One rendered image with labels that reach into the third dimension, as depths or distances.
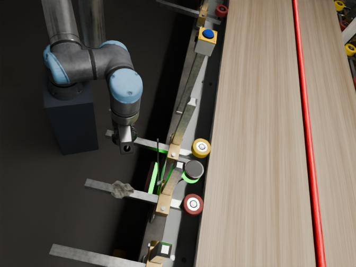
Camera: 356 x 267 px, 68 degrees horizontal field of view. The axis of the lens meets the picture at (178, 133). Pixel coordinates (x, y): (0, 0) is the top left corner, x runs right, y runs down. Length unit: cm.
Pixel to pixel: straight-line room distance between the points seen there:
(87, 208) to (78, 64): 128
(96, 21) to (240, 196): 98
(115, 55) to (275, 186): 81
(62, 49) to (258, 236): 91
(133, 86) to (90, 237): 132
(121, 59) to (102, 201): 129
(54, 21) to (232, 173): 83
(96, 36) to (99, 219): 115
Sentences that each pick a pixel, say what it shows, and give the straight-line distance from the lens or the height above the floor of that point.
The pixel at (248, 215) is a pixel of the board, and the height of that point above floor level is 90.
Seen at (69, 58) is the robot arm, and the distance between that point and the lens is 82.
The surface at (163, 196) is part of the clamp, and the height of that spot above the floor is 87.
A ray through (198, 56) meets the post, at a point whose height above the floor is 112.
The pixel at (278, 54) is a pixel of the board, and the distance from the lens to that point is 171.
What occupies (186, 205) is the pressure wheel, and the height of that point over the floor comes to 91.
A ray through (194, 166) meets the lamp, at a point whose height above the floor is 112.
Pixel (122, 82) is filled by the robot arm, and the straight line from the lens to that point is 75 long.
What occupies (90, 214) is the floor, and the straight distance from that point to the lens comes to 192.
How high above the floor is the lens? 186
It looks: 58 degrees down
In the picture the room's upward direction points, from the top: 22 degrees clockwise
